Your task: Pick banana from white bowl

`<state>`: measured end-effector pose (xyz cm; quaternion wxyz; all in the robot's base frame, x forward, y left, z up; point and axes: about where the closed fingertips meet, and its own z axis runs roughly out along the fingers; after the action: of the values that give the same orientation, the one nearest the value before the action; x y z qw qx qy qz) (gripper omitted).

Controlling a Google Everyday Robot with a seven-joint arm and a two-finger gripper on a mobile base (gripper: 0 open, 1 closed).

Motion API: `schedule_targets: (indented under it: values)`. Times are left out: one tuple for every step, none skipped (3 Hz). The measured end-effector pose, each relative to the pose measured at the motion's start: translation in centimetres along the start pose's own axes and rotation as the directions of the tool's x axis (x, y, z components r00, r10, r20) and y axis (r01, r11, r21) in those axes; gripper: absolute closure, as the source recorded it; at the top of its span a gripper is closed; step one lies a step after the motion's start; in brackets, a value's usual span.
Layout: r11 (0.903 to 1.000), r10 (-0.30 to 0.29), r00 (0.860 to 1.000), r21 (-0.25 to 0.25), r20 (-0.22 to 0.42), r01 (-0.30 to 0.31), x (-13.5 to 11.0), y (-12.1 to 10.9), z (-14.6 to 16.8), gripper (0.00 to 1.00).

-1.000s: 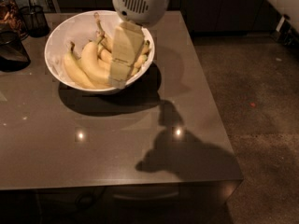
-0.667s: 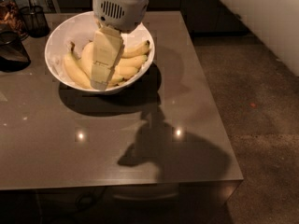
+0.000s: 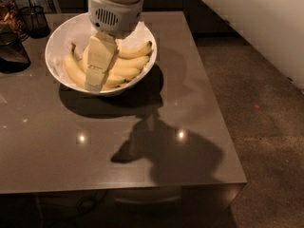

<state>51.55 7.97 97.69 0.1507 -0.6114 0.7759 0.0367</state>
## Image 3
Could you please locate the large front yellow banana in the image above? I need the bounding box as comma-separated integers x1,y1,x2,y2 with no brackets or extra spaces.
79,47,125,90

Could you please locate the black angled container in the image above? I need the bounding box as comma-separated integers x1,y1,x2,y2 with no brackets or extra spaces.
0,31,31,73

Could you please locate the white bowl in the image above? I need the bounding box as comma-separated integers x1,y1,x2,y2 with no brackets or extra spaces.
45,13,158,97

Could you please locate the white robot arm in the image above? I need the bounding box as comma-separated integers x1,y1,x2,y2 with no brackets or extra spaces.
87,0,304,90

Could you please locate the leftmost yellow banana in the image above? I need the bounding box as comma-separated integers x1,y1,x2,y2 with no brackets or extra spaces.
63,43,110,92

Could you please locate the black mesh pen cup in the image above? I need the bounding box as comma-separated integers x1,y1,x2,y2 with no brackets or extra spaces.
20,0,50,39

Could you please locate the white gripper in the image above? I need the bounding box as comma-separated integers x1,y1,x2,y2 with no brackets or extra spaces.
85,0,143,92

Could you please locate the banana with long stem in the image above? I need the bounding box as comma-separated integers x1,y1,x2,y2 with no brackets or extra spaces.
118,41,152,59

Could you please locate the dark glass jar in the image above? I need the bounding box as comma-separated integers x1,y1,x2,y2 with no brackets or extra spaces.
0,0,28,41

